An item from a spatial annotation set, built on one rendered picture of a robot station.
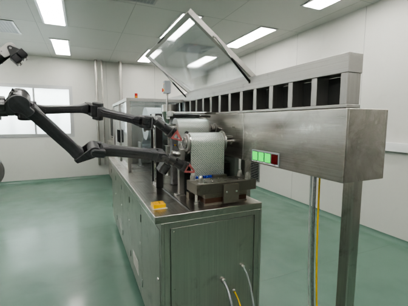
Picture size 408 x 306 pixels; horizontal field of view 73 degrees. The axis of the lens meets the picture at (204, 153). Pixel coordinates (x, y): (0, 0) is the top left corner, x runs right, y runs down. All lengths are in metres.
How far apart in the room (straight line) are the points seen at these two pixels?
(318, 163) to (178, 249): 0.84
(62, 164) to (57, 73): 2.07
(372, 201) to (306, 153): 2.76
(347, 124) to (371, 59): 2.91
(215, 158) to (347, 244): 0.88
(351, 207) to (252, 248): 0.66
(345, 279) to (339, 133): 0.71
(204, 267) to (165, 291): 0.25
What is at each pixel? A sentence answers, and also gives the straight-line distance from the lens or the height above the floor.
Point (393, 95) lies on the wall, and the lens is 3.86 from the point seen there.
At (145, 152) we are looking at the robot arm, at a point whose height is 1.21.
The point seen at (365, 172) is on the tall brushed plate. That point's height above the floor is 1.18.
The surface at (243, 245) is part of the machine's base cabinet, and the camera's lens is 1.75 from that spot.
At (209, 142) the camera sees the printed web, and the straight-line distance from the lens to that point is 1.76.
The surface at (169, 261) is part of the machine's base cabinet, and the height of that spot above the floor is 0.65.
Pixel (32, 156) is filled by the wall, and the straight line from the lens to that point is 7.27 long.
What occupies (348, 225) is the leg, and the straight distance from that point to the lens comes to 1.46.
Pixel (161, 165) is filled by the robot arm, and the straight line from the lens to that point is 1.66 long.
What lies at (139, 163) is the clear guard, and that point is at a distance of 2.70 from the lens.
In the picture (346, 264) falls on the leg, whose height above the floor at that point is 0.72.
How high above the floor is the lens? 1.39
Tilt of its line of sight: 7 degrees down
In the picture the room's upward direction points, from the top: straight up
